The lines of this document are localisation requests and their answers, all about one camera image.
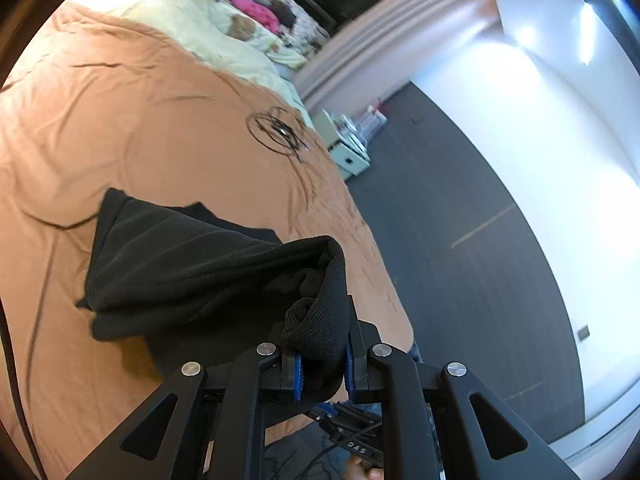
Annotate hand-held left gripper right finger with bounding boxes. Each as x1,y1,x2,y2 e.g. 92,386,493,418
343,294,582,480

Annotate floral patterned pillow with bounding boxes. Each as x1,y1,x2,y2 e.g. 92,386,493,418
270,0,332,57

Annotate cream blanket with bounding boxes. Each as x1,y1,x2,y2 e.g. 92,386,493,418
112,0,317,131

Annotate pink curtain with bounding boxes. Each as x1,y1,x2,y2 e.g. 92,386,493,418
294,0,502,112

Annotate orange blanket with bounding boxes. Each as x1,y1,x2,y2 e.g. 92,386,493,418
0,0,416,480

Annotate black coiled cable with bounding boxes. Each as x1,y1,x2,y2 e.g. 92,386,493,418
246,105,314,164

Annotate person's right hand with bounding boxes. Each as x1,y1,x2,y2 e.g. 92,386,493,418
346,454,384,480

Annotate clear plastic containers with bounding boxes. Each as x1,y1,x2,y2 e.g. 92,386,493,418
349,104,389,142

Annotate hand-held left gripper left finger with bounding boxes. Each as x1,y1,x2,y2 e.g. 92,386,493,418
65,320,307,480

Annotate white nightstand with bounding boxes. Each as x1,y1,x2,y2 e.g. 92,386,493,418
312,108,372,181

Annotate brown plush toy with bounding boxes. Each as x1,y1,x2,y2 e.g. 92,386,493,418
227,12,257,42

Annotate black sweatshirt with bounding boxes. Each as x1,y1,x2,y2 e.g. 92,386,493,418
75,187,351,403

